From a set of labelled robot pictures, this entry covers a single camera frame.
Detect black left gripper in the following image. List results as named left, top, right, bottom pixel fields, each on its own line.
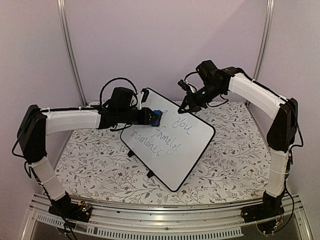
left=118, top=108, right=159, bottom=126

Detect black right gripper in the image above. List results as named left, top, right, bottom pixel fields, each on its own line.
left=177, top=82, right=224, bottom=115

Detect blue whiteboard eraser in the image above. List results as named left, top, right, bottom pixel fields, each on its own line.
left=151, top=110, right=163, bottom=127

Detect white whiteboard black frame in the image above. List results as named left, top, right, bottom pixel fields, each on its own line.
left=120, top=89, right=216, bottom=192

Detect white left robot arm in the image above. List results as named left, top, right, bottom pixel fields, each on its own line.
left=15, top=87, right=163, bottom=217

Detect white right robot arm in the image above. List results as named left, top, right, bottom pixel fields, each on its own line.
left=178, top=60, right=298, bottom=218

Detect floral patterned table mat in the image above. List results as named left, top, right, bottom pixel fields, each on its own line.
left=55, top=102, right=271, bottom=205

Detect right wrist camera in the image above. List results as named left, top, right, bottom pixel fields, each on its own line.
left=177, top=79, right=190, bottom=91

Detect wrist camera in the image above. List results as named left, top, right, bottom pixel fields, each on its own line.
left=141, top=88, right=150, bottom=103
left=177, top=79, right=190, bottom=91

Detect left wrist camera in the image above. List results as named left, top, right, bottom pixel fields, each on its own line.
left=141, top=88, right=150, bottom=103

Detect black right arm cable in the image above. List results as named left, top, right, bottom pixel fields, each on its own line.
left=183, top=71, right=200, bottom=83

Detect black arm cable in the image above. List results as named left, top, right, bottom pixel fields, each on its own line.
left=99, top=77, right=138, bottom=106
left=183, top=71, right=200, bottom=83

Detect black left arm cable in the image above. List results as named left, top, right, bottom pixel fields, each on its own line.
left=99, top=77, right=138, bottom=106

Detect right aluminium frame post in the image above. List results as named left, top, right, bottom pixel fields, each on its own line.
left=253, top=0, right=275, bottom=80

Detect aluminium frame post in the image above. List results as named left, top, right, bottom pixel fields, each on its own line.
left=253, top=0, right=275, bottom=80
left=56, top=0, right=87, bottom=106

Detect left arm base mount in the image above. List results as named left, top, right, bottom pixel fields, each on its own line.
left=48, top=194, right=92, bottom=223

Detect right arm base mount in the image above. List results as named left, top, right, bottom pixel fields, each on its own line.
left=240, top=197, right=285, bottom=223

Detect left aluminium frame post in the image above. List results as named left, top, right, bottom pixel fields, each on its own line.
left=56, top=0, right=87, bottom=106

